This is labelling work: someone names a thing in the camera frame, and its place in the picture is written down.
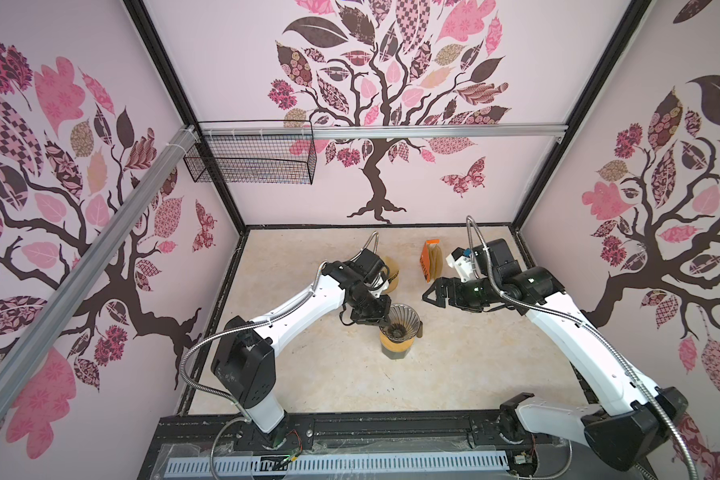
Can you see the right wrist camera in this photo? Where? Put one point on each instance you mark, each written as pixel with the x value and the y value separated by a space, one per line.
pixel 460 260

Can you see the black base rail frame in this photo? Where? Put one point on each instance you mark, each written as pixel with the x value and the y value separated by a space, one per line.
pixel 539 456

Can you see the black wire basket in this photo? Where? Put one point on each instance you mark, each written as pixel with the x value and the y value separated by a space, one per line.
pixel 254 151

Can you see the wooden dripper ring stand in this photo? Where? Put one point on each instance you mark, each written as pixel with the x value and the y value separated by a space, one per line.
pixel 391 286

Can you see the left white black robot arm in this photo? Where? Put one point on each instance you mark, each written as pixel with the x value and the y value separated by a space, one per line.
pixel 245 358

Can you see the aluminium rail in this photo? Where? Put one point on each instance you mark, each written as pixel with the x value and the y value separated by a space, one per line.
pixel 21 362
pixel 383 132

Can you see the aluminium rail back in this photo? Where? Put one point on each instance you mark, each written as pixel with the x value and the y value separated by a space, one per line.
pixel 383 132

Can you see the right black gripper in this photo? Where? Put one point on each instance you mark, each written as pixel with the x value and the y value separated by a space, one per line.
pixel 438 285

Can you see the white slotted cable duct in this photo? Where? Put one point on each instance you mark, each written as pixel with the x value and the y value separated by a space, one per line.
pixel 310 465

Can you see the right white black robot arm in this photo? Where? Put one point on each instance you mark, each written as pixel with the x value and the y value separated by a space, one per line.
pixel 632 416

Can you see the grey glass server with knob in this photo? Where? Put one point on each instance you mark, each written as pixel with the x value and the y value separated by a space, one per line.
pixel 397 341

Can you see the brown paper filter stack holder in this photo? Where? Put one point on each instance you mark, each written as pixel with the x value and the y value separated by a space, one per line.
pixel 431 260

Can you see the grey ribbed glass dripper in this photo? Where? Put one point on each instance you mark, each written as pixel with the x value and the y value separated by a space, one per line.
pixel 404 315

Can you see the aluminium rail left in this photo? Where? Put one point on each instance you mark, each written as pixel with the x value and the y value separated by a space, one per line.
pixel 21 362

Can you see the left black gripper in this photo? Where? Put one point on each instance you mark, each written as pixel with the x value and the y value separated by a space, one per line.
pixel 378 317

